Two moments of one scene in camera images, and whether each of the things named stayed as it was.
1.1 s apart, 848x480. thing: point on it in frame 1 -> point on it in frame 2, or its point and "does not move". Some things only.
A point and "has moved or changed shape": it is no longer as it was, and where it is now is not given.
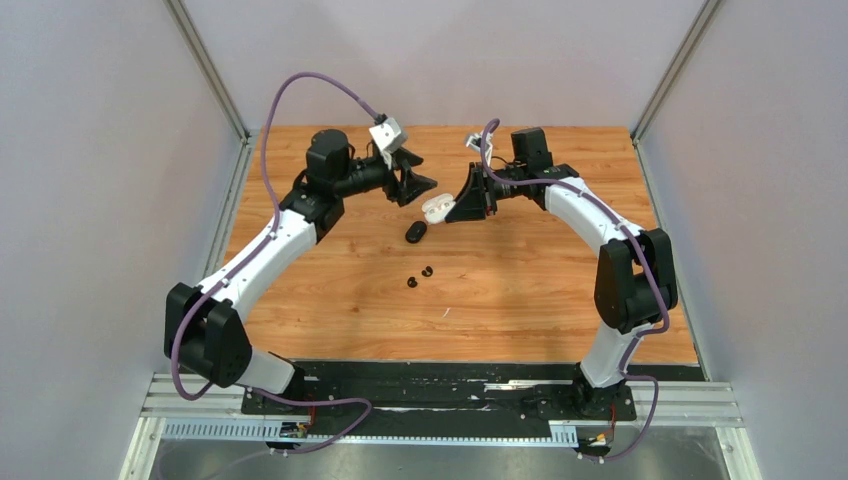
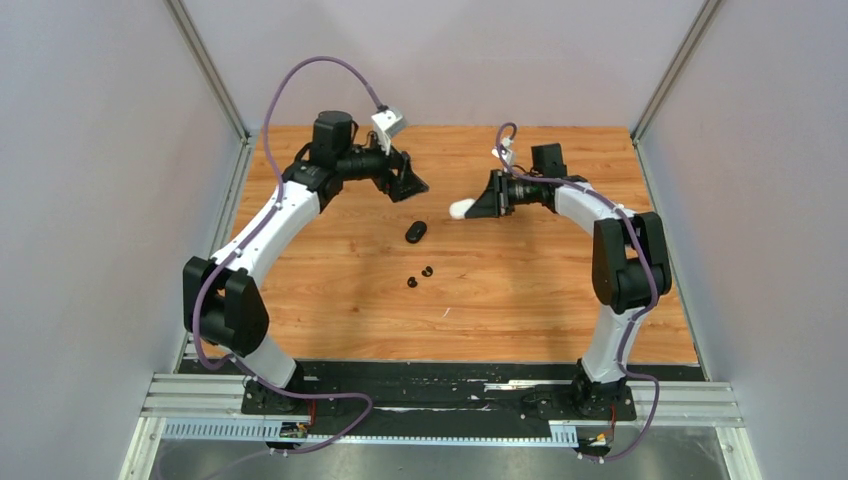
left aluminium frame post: (210, 68) does not move
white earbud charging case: (437, 207) has moved or changed shape
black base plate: (434, 393) does not move
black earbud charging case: (415, 232) does not move
